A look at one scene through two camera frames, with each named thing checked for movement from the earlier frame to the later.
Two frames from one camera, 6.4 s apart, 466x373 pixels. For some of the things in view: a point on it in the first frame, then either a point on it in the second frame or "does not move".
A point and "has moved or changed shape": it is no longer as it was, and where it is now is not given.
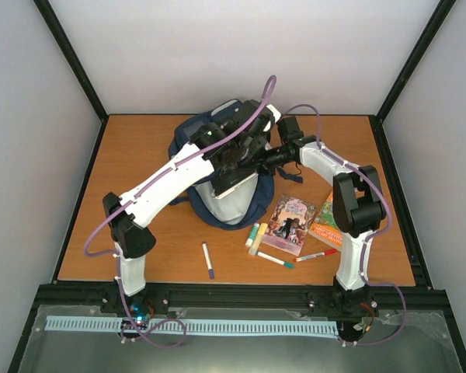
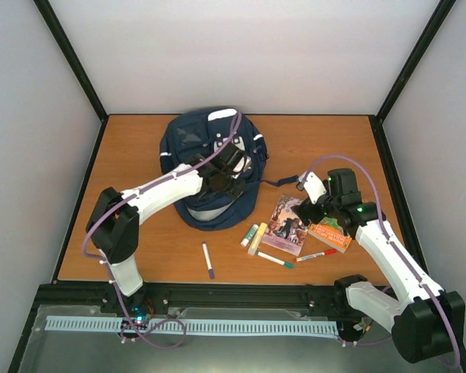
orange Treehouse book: (324, 226) does not move
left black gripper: (259, 148) to (234, 190)
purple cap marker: (208, 262) does not move
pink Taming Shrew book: (288, 223) does not move
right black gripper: (259, 162) to (301, 209)
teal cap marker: (274, 259) does not move
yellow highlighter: (257, 241) does not move
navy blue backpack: (231, 211) has moved or changed shape
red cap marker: (326, 252) does not move
